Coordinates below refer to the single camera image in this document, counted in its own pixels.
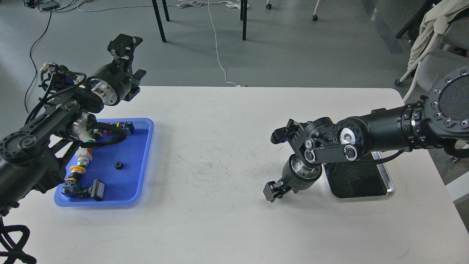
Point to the blue plastic tray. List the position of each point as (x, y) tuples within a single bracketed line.
[(122, 186)]

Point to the blue black switch block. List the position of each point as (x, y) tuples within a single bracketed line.
[(72, 187)]

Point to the black table leg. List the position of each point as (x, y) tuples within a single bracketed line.
[(159, 19), (243, 17)]

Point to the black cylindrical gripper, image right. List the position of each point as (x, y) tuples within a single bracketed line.
[(296, 176)]

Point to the white square push button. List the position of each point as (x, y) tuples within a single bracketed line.
[(97, 190)]

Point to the red emergency stop button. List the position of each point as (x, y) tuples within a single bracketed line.
[(126, 126)]

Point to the black table leg right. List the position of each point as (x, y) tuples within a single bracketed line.
[(243, 17)]

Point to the black robot arm, image right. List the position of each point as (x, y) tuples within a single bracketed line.
[(438, 120)]

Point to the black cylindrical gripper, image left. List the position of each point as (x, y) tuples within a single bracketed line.
[(111, 82)]

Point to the small black gear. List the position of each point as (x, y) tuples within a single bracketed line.
[(118, 165)]

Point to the yellow ring selector switch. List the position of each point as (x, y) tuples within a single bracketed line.
[(84, 156)]

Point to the grey office chair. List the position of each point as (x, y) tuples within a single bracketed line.
[(436, 66)]

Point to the silver metal tray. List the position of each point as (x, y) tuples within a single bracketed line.
[(359, 181)]

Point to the black table leg left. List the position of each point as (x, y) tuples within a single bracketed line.
[(159, 19)]

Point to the beige cloth on chair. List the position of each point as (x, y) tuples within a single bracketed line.
[(428, 29)]

